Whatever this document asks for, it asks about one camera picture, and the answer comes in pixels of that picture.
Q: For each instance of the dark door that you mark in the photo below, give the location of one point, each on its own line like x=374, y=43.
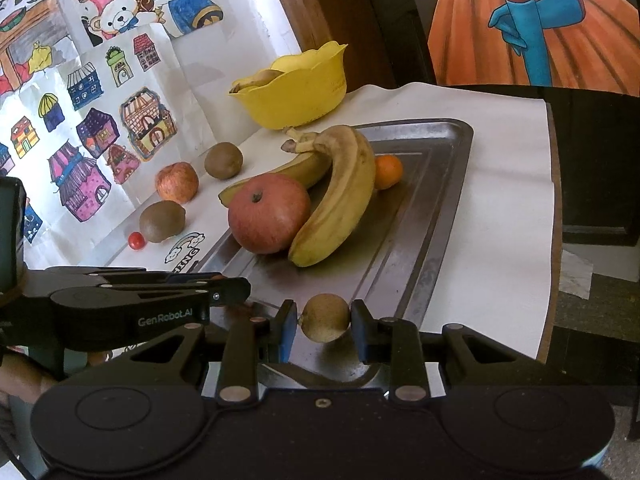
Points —
x=400, y=35

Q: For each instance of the small orange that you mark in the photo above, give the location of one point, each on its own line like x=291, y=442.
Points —
x=390, y=172

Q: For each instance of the small round brown fruit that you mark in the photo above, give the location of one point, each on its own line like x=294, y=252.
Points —
x=325, y=317

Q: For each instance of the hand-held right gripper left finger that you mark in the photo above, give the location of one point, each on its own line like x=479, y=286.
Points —
x=287, y=330

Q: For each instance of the small red apple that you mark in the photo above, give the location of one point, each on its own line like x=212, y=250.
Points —
x=176, y=183

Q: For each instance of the orange dress poster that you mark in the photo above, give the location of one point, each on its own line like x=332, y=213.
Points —
x=550, y=25

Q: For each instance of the yellow banana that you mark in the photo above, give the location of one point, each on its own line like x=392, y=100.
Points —
x=345, y=195
x=300, y=170

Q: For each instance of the yellowish fruit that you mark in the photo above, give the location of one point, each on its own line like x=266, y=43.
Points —
x=255, y=80

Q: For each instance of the white paper scrap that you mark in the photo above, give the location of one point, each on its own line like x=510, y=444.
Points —
x=580, y=272

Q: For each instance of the person's left forearm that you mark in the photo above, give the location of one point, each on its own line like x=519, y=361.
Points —
x=25, y=377

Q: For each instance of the large red apple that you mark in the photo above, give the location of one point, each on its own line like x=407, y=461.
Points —
x=267, y=215

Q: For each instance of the red cherry tomato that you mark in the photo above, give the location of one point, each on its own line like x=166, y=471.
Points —
x=136, y=240

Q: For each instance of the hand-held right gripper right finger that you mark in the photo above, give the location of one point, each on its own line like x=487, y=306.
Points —
x=357, y=330

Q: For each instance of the metal tray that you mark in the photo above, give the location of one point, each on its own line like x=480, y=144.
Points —
x=410, y=220

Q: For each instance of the wooden door frame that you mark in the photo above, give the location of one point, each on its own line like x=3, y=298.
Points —
x=320, y=10

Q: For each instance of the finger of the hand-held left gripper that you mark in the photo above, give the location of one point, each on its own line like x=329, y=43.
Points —
x=230, y=292
x=140, y=276

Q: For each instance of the laughing boy drawing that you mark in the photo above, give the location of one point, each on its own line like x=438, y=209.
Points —
x=30, y=35

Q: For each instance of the girl with teddy drawing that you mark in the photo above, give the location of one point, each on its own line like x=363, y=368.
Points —
x=150, y=0

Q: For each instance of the yellow plastic bowl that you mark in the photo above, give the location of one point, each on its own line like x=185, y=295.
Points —
x=300, y=100

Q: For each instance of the brown kiwi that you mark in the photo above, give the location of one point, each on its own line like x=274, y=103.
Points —
x=223, y=161
x=161, y=221

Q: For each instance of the colourful houses drawing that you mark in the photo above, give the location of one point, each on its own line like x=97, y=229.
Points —
x=90, y=135

